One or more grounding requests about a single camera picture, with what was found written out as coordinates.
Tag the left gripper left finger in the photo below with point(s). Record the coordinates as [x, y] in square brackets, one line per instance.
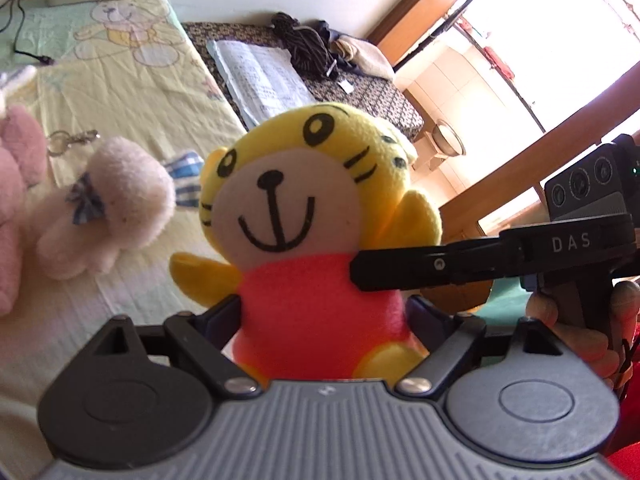
[199, 340]

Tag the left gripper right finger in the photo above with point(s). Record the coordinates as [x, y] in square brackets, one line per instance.
[453, 343]

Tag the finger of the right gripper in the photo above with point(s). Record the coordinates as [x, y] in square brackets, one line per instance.
[458, 263]

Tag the yellow tiger plush toy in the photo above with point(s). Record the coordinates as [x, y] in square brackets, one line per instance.
[287, 208]

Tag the pink plush toy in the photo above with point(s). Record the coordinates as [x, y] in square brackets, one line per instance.
[23, 164]

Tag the person's right hand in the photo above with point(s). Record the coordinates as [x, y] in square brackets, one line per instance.
[591, 345]

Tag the white bear plush with bow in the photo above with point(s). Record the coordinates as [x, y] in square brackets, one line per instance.
[122, 200]

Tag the dark patterned mattress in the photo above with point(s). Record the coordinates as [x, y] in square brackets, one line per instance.
[378, 97]

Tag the blue checkered cloth piece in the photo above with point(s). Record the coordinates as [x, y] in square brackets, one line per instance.
[185, 170]

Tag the beige cloth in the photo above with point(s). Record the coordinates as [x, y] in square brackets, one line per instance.
[360, 55]

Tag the metal keyring clasp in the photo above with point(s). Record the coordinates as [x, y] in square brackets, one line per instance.
[60, 142]

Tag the cartoon bear bed sheet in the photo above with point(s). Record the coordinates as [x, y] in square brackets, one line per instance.
[130, 94]

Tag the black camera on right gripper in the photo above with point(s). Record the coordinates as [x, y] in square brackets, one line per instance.
[605, 181]

